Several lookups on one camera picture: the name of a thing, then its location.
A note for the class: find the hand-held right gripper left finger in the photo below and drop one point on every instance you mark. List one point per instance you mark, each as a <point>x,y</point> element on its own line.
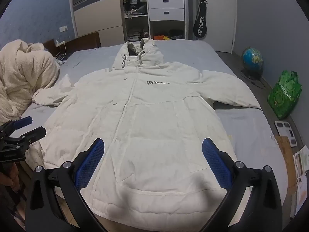
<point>90,164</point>

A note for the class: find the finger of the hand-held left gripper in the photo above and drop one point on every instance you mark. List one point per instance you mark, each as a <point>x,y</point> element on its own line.
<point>33,134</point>
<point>23,121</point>

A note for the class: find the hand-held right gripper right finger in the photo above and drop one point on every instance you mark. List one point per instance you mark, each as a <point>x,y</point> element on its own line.
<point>216,164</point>

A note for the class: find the white hooded coat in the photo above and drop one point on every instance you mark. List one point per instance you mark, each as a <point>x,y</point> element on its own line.
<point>154,125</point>

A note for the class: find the stack of folded clothes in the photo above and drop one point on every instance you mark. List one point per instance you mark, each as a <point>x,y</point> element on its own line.
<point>134,35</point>

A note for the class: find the cream fluffy blanket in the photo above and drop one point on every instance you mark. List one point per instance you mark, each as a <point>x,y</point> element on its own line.
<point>21,77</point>

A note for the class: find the bed with grey sheet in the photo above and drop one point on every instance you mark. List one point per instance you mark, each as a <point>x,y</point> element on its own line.
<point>241,125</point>

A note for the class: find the brown cardboard sheet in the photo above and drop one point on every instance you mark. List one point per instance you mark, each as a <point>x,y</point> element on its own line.
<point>286,159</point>

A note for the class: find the white bathroom scale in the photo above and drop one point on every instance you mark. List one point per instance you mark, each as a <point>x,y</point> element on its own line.
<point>287,131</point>

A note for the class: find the stack of papers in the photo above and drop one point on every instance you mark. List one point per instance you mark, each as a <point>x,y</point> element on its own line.
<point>301,164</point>

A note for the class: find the green shopping bag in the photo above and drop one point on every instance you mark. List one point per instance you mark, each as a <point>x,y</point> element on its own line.
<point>283,96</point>

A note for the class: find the brown wooden headboard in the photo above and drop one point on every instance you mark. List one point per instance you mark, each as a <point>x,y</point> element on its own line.
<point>82,42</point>

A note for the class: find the blue globe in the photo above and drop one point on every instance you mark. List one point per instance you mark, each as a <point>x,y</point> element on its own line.
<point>252,58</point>

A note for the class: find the cream wardrobe sliding door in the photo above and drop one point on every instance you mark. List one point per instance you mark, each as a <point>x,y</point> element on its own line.
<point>96,17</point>

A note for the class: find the black bag on shelf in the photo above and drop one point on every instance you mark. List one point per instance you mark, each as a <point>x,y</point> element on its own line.
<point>176,34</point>

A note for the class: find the orange and yellow toys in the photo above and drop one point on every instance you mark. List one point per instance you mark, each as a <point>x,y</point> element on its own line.
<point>161,38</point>

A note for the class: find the black badminton racket bag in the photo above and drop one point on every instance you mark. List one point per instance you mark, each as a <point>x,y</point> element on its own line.
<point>200,26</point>

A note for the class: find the white door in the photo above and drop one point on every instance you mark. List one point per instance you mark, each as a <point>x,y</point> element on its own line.
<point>222,17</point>

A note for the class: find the white open shelf unit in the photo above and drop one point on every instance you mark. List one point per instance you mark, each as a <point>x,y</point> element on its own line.
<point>135,21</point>

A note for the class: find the white two-drawer unit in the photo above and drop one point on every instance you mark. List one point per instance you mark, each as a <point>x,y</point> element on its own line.
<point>166,12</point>

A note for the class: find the white wall socket with plug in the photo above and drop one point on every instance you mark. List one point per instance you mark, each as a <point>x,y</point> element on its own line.
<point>59,42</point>

